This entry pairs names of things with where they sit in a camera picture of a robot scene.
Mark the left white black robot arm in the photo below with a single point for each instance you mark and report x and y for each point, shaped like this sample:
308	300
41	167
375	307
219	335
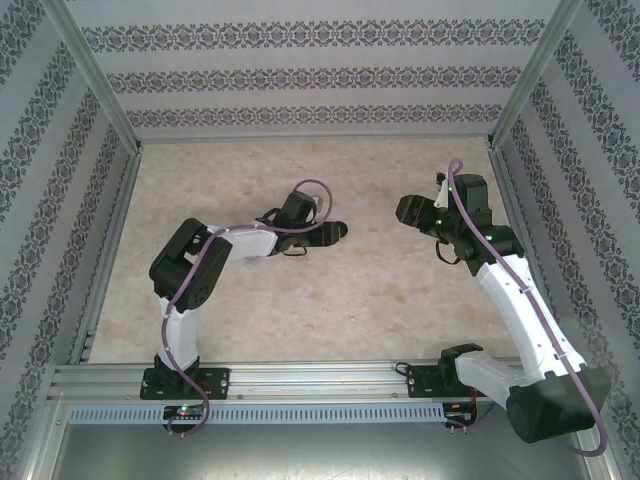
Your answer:
250	245

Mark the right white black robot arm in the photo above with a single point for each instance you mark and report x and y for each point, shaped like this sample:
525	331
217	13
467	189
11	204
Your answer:
520	310

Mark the grey metal panel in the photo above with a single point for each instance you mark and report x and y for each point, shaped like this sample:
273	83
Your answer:
320	450

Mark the aluminium side rail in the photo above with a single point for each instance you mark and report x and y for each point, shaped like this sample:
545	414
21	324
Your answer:
507	190
125	190

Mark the aluminium frame post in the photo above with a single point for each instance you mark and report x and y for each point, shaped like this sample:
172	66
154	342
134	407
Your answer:
532	75
100	75

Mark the aluminium mounting rail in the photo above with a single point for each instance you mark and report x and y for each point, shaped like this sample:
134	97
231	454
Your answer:
320	382

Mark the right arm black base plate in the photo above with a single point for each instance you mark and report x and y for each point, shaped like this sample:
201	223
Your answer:
420	382

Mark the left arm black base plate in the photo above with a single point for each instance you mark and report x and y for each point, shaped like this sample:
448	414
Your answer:
215	382

